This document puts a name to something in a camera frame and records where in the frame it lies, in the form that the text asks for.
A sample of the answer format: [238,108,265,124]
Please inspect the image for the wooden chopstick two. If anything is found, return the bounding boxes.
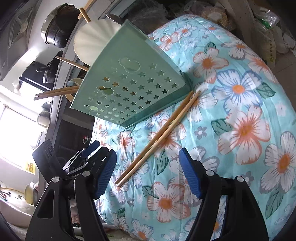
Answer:
[117,90,201,187]

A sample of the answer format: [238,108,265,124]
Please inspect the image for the black cooking pot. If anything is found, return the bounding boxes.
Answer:
[41,4,80,48]

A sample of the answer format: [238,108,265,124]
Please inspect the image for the mint green utensil holder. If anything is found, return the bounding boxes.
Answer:
[70,21,192,128]

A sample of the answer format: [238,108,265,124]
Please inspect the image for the cream plastic ladle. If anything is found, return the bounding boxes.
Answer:
[64,78,83,102]

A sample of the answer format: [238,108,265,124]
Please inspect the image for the wooden chopstick four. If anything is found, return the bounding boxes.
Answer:
[34,89,78,100]

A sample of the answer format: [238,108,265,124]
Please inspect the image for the steel spoon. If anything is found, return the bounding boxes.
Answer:
[105,14,125,25]

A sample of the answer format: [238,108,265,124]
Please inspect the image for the wooden chopstick three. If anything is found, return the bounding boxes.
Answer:
[35,86,79,97]

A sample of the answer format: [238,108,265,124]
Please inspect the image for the floral blue tablecloth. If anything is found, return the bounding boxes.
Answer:
[92,15,295,240]

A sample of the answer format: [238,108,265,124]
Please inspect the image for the wooden chopstick one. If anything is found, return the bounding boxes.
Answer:
[115,91,194,185]

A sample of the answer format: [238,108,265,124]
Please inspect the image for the white plastic rice paddle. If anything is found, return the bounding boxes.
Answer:
[74,19,121,66]

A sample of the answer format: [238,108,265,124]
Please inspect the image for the thick wooden stick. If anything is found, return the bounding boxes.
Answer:
[83,0,96,20]

